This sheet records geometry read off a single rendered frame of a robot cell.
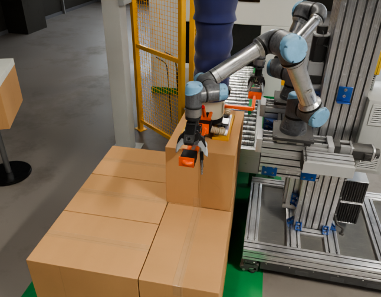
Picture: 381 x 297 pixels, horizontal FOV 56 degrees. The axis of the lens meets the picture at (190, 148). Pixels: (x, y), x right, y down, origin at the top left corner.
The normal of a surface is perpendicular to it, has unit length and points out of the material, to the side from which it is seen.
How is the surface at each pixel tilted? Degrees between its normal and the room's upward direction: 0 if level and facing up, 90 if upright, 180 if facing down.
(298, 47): 83
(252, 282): 0
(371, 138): 90
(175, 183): 90
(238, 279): 0
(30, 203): 0
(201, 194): 90
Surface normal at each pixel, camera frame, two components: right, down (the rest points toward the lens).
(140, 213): 0.01, -0.86
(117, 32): -0.19, 0.50
